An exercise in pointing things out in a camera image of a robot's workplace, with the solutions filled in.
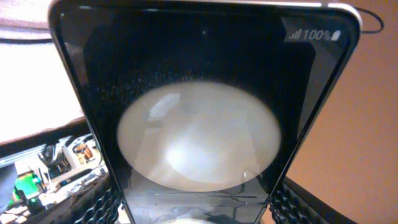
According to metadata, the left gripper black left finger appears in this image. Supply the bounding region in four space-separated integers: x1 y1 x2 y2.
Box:
30 175 121 224

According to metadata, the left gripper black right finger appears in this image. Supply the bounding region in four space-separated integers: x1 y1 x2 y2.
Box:
269 177 356 224

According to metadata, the black smartphone with white circles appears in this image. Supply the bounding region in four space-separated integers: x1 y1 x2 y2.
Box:
48 1 363 223

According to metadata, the black usb charging cable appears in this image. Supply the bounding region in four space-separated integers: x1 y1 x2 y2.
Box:
354 6 385 35

